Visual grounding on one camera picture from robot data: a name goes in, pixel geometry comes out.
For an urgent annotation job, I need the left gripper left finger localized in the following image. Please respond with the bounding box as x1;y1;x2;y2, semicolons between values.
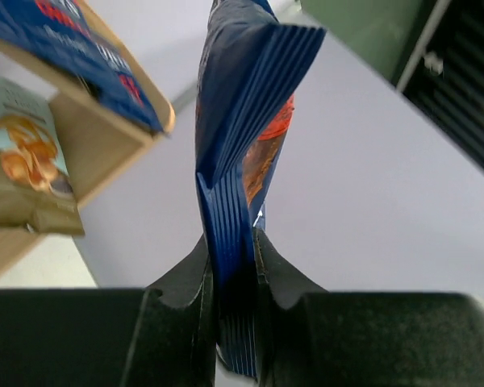
0;241;215;386

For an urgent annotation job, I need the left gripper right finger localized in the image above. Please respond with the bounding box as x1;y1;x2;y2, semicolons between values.
254;231;484;386

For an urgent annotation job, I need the light blue cassava chips bag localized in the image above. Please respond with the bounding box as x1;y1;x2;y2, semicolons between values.
0;77;84;235

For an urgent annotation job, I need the blue Burts chips bag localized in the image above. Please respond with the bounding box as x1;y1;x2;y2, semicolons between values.
195;1;326;378
0;1;164;132

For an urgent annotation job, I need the wooden two-tier shelf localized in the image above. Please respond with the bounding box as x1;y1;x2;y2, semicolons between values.
0;1;176;276

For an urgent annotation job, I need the right aluminium frame post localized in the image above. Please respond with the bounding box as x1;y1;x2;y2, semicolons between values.
171;81;197;115

